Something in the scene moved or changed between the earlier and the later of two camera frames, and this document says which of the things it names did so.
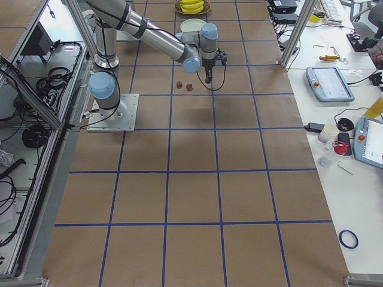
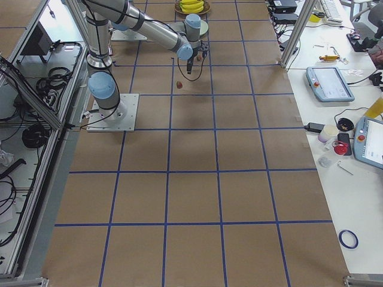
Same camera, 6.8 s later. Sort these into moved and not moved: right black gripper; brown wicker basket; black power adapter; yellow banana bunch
Moved: right black gripper
Not moved: black power adapter; brown wicker basket; yellow banana bunch
